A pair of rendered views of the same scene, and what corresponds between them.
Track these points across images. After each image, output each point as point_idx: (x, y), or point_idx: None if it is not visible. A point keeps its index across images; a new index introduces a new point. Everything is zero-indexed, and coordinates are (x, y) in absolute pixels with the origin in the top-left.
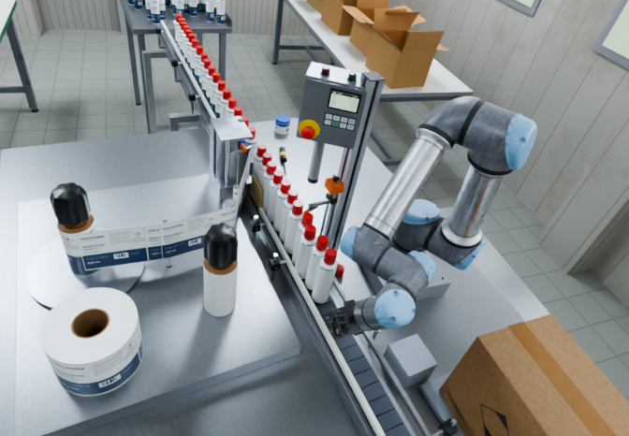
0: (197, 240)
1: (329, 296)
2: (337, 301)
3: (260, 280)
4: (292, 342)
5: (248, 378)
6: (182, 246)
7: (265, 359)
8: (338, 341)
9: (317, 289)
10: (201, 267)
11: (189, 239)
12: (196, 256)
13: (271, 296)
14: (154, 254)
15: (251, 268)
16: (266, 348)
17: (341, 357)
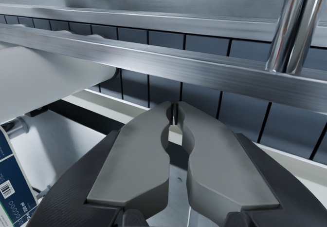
0: (4, 186)
1: (102, 29)
2: (121, 14)
3: (64, 129)
4: (182, 182)
5: (206, 224)
6: (15, 199)
7: (190, 223)
8: (236, 103)
9: (64, 97)
10: (50, 168)
11: (1, 199)
12: (39, 163)
13: (89, 136)
14: (30, 216)
15: (47, 125)
16: (172, 215)
17: (310, 189)
